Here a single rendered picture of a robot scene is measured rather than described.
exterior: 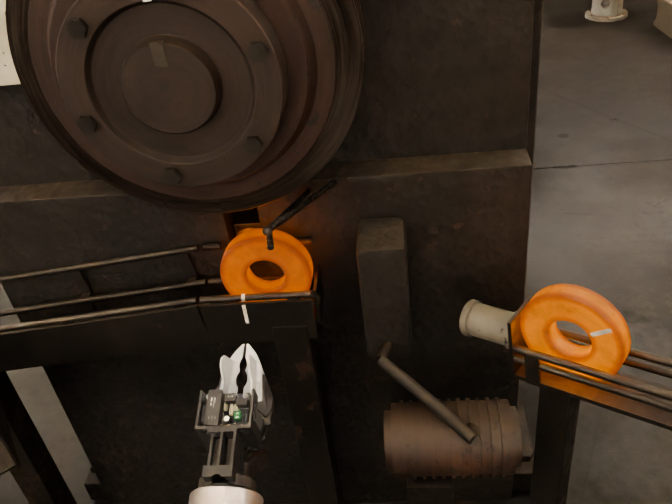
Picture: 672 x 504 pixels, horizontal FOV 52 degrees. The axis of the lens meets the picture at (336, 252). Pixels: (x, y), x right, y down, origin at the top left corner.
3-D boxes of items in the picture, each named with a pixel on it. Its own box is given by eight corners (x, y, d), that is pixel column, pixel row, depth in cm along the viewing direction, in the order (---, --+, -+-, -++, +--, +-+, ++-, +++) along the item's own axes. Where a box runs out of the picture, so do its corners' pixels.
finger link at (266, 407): (274, 373, 94) (269, 435, 89) (276, 378, 96) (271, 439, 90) (240, 374, 95) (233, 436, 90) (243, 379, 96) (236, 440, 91)
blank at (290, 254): (217, 226, 113) (213, 237, 110) (311, 227, 112) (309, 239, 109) (228, 299, 122) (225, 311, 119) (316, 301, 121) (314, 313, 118)
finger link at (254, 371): (260, 327, 94) (254, 389, 88) (269, 348, 99) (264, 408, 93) (238, 328, 94) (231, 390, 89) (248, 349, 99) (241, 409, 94)
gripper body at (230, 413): (257, 383, 87) (248, 478, 80) (270, 411, 94) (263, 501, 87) (198, 385, 88) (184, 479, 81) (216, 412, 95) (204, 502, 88)
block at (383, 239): (368, 322, 129) (356, 214, 115) (411, 320, 128) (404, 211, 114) (367, 362, 120) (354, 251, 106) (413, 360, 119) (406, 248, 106)
